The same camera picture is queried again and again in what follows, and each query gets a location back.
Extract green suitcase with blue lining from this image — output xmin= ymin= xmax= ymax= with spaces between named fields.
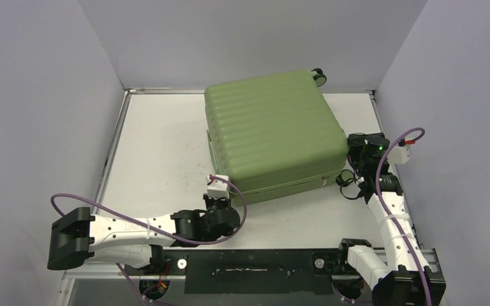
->
xmin=204 ymin=69 xmax=348 ymax=206

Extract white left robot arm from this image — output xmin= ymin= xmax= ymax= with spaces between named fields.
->
xmin=47 ymin=194 xmax=245 ymax=274

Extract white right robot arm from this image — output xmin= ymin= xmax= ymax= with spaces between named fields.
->
xmin=335 ymin=133 xmax=446 ymax=305

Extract far left suitcase wheel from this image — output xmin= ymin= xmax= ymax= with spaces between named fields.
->
xmin=311 ymin=68 xmax=327 ymax=87

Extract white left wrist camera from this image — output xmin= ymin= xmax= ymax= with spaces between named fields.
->
xmin=206 ymin=175 xmax=230 ymax=200

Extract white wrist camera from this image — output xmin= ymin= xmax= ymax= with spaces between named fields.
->
xmin=206 ymin=175 xmax=230 ymax=200
xmin=387 ymin=143 xmax=411 ymax=164

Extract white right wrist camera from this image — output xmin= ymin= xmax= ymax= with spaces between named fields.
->
xmin=387 ymin=143 xmax=411 ymax=164

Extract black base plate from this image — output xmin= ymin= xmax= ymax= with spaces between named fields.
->
xmin=131 ymin=248 xmax=366 ymax=295

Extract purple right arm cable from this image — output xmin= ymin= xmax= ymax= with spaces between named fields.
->
xmin=373 ymin=127 xmax=434 ymax=306

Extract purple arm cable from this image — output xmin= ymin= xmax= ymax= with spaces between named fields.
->
xmin=50 ymin=175 xmax=248 ymax=306
xmin=373 ymin=127 xmax=434 ymax=306

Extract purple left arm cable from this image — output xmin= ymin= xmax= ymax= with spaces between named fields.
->
xmin=50 ymin=175 xmax=248 ymax=306

